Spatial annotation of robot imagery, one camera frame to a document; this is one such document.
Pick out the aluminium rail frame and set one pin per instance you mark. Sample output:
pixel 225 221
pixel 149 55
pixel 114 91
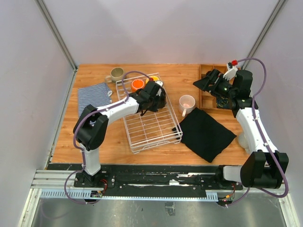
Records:
pixel 60 184

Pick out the orange mug black handle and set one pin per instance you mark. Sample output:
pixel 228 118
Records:
pixel 137 84

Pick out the rolled green blue tie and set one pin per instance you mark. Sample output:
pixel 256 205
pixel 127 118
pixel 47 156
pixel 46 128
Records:
pixel 222 103

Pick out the black faceted mug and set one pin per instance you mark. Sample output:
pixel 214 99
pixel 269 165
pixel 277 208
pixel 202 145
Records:
pixel 161 99

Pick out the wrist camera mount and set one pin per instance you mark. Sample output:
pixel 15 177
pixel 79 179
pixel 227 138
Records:
pixel 160 83
pixel 230 69

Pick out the wooden compartment organizer box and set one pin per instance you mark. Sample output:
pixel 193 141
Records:
pixel 206 100

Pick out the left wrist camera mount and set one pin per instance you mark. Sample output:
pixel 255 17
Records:
pixel 160 83

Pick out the yellow mug black handle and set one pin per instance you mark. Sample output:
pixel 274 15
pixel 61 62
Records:
pixel 154 78

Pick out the blue striped cloth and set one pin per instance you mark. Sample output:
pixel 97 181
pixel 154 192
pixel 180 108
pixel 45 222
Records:
pixel 96 95

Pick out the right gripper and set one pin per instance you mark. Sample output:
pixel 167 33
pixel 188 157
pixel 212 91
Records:
pixel 215 76

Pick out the light grey mug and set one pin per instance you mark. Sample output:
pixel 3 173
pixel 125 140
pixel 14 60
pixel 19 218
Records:
pixel 243 142

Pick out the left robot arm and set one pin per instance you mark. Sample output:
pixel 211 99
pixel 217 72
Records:
pixel 90 129

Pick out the beige stoneware mug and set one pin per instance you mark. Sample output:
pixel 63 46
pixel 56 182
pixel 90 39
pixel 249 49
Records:
pixel 115 75

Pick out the white pink mug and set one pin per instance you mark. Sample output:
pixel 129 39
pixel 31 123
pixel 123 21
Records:
pixel 186 105

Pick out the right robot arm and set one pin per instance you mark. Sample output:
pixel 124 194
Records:
pixel 265 167

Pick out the white wire dish rack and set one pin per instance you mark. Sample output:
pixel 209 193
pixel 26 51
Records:
pixel 153 129

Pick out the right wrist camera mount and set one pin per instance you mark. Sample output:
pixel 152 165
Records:
pixel 230 69

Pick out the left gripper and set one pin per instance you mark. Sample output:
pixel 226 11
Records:
pixel 154 109

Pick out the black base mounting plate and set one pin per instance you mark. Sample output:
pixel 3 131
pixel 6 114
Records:
pixel 156 181

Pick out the black cloth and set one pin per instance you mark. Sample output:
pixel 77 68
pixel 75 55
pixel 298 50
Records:
pixel 203 135

